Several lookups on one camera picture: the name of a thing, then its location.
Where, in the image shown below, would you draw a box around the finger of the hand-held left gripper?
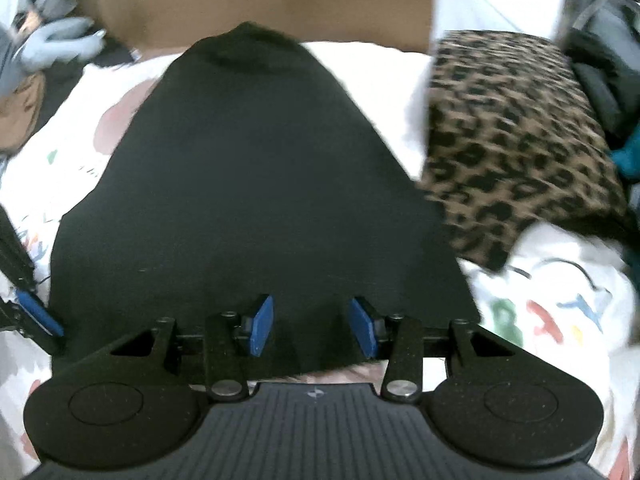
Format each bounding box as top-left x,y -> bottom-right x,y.
0,205 -> 66,356

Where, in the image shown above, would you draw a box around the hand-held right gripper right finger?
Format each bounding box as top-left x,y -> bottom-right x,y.
348,296 -> 506,405

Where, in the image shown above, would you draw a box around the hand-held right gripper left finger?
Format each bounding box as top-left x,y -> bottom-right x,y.
107,294 -> 276,402

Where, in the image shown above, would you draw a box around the black pants with patterned trim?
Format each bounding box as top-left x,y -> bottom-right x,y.
49,21 -> 483,376

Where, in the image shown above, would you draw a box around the leopard print cloth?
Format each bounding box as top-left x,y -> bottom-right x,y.
419,30 -> 631,273

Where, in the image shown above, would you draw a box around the cream bear printed blanket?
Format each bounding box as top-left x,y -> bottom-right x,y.
0,40 -> 640,480

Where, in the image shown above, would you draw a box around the brown garment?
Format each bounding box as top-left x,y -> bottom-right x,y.
0,70 -> 48,156

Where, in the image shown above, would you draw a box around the black garment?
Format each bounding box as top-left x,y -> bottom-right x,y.
40,35 -> 146,126

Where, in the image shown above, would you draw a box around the brown cardboard sheet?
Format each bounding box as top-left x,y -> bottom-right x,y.
80,0 -> 436,54

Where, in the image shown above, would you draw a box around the dark grey garment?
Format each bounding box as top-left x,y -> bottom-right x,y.
565,30 -> 636,146

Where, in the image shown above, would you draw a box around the grey bag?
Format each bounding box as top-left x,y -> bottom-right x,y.
570,0 -> 640,61

